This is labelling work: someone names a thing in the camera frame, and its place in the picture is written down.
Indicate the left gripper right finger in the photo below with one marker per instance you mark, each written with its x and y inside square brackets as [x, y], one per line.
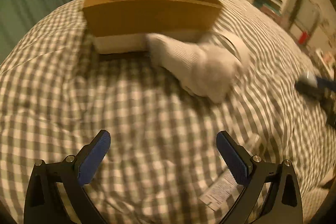
[235, 156]

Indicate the brown cardboard box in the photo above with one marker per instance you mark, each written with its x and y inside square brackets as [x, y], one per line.
[120, 26]

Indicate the blue white packet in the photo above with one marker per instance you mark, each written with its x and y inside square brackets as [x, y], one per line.
[216, 196]

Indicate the light blue round case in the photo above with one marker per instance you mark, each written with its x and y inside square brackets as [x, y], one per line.
[309, 78]

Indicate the beige tape roll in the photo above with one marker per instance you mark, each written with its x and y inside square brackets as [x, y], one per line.
[241, 48]

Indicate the grey checkered bed cover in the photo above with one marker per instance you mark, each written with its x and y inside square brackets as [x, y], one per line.
[57, 93]

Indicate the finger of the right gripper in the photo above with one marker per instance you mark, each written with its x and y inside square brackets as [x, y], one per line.
[317, 94]
[325, 83]

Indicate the white knit glove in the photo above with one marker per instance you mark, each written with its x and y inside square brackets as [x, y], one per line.
[203, 69]

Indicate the red bottle on floor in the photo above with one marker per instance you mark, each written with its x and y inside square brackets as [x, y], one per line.
[303, 38]

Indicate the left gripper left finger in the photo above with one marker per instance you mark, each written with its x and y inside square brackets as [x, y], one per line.
[90, 157]

